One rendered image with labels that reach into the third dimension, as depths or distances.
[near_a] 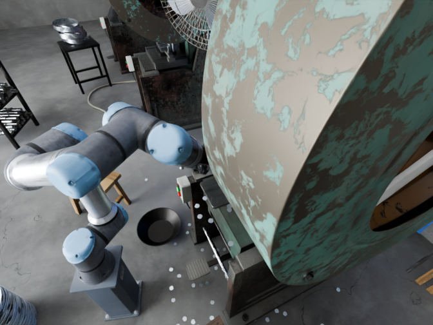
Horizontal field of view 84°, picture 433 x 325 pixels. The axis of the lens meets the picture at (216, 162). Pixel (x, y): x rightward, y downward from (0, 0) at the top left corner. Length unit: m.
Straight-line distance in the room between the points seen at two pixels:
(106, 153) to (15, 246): 1.76
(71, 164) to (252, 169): 0.30
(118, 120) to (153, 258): 1.31
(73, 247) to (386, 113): 1.03
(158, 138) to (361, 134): 0.34
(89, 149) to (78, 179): 0.06
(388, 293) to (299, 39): 1.78
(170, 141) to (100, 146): 0.12
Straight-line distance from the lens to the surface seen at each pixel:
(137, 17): 1.94
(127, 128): 0.49
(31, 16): 7.37
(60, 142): 0.83
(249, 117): 0.22
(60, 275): 1.89
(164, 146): 0.45
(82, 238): 1.08
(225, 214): 1.05
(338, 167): 0.21
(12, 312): 1.65
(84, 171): 0.44
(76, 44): 3.63
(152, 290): 1.64
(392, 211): 0.72
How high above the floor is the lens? 1.52
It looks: 44 degrees down
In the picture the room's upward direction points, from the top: straight up
